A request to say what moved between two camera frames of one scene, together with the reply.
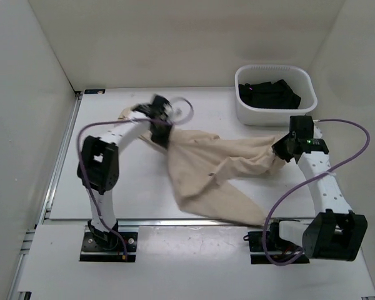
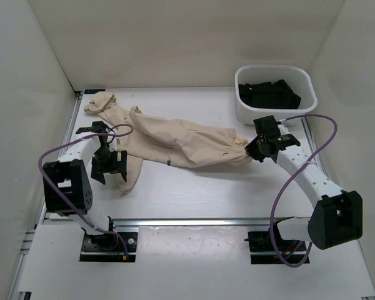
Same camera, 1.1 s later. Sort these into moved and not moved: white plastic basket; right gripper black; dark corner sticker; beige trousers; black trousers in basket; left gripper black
Moved: left gripper black; beige trousers; right gripper black
Not moved: dark corner sticker; white plastic basket; black trousers in basket
